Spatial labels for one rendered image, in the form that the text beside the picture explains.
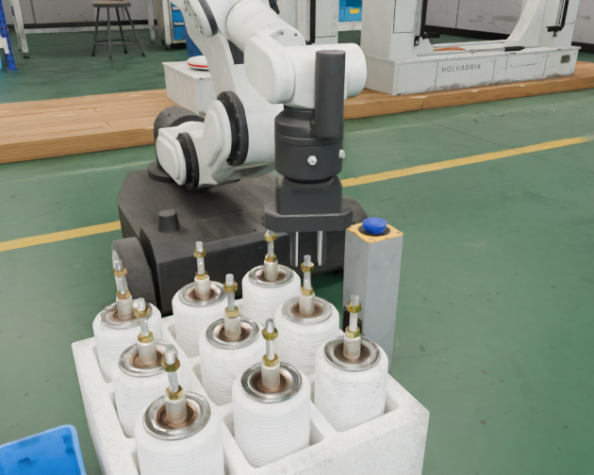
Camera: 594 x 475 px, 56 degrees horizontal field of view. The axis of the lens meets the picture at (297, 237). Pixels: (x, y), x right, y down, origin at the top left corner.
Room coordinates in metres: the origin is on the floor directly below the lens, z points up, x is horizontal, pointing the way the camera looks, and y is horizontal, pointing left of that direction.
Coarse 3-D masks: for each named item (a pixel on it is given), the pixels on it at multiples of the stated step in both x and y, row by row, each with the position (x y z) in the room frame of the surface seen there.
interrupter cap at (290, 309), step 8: (288, 304) 0.71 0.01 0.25; (296, 304) 0.71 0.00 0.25; (320, 304) 0.71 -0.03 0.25; (328, 304) 0.71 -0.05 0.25; (288, 312) 0.69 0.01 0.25; (296, 312) 0.70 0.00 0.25; (320, 312) 0.69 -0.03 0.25; (328, 312) 0.69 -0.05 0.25; (296, 320) 0.67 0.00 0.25; (304, 320) 0.67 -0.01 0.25; (312, 320) 0.67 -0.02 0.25; (320, 320) 0.67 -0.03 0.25
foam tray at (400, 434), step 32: (96, 352) 0.71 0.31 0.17; (96, 384) 0.62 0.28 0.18; (192, 384) 0.62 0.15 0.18; (96, 416) 0.56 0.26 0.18; (224, 416) 0.56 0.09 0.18; (320, 416) 0.56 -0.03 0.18; (384, 416) 0.56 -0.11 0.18; (416, 416) 0.56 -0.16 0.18; (96, 448) 0.63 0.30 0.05; (128, 448) 0.50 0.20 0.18; (224, 448) 0.50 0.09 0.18; (320, 448) 0.50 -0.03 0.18; (352, 448) 0.51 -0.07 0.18; (384, 448) 0.53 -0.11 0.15; (416, 448) 0.56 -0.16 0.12
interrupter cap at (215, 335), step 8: (216, 320) 0.67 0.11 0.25; (240, 320) 0.67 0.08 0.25; (248, 320) 0.67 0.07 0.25; (208, 328) 0.65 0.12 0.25; (216, 328) 0.65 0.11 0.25; (240, 328) 0.65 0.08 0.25; (248, 328) 0.65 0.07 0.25; (256, 328) 0.65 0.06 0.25; (208, 336) 0.63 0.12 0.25; (216, 336) 0.63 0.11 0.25; (224, 336) 0.63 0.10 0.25; (240, 336) 0.63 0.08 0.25; (248, 336) 0.63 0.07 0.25; (256, 336) 0.63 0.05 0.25; (216, 344) 0.61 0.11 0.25; (224, 344) 0.61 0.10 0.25; (232, 344) 0.61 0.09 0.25; (240, 344) 0.61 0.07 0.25; (248, 344) 0.61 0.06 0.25
